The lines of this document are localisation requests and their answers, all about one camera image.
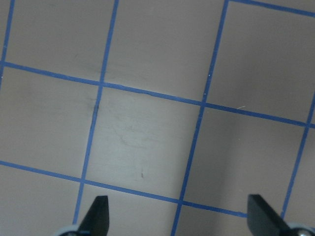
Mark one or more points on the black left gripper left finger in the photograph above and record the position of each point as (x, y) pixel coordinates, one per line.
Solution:
(96, 220)

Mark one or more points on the brown paper table mat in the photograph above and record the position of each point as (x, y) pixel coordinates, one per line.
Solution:
(174, 109)

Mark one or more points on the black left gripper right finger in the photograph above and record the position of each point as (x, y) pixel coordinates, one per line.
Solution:
(262, 220)

